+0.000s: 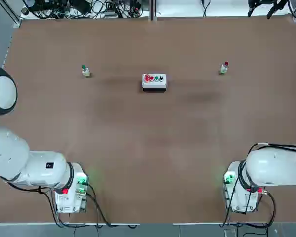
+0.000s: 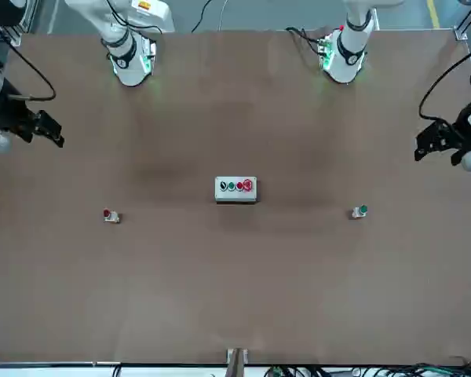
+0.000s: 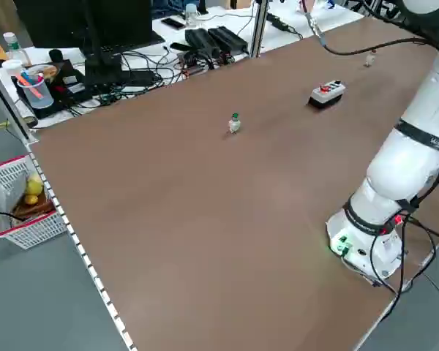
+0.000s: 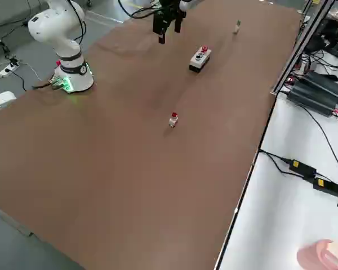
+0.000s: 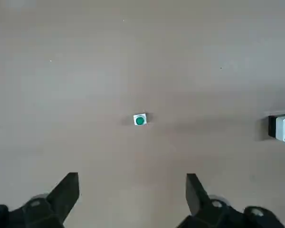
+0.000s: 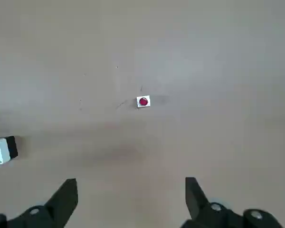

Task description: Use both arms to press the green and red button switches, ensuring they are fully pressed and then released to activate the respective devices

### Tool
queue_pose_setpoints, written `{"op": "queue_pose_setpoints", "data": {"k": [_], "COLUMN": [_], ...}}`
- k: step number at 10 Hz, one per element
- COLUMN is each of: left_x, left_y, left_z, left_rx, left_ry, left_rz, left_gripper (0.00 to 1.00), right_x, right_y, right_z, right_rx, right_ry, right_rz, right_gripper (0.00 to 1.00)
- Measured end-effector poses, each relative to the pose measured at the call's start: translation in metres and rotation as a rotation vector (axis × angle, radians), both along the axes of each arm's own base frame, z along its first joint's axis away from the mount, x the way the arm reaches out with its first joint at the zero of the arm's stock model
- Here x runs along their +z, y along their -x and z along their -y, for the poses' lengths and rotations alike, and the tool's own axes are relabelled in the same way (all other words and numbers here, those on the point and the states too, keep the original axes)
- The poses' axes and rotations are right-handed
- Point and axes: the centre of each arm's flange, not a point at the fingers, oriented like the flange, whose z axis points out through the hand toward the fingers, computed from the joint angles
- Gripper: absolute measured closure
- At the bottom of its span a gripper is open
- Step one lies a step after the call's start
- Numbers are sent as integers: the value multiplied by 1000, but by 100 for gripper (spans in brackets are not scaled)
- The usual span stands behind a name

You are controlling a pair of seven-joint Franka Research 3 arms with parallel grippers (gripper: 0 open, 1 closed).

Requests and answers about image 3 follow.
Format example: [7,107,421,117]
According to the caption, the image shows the white box with red button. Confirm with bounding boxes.
[307,79,347,110]

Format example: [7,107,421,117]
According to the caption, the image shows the black smartphone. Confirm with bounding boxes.
[160,17,187,31]

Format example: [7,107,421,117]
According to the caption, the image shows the clear bottle with blue lid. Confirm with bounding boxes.
[184,3,202,28]

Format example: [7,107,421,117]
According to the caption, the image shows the black power strip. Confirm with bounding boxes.
[266,13,290,32]

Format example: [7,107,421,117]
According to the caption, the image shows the black monitor stand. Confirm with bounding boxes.
[80,0,124,86]

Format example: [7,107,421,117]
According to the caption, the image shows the black device box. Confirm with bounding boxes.
[16,58,93,120]

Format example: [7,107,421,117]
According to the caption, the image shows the black computer monitor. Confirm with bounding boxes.
[13,0,166,49]

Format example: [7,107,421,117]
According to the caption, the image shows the large yellow lemon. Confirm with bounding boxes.
[24,174,45,197]

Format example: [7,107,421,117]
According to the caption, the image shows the white and red plastic basket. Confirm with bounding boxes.
[0,154,69,251]

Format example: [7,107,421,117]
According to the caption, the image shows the clear measuring cup with pens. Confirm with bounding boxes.
[16,72,56,110]

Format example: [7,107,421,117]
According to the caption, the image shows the clear bottle with green cap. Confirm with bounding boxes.
[2,31,32,67]

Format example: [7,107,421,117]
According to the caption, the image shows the silver aluminium post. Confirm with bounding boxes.
[249,0,271,59]

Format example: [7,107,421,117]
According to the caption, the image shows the black cable with silver connector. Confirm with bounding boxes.
[301,0,439,56]

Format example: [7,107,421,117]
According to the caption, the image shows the black arm base cables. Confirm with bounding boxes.
[365,214,439,298]

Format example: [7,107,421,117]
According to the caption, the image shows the silver aluminium frame leg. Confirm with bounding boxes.
[0,58,40,144]

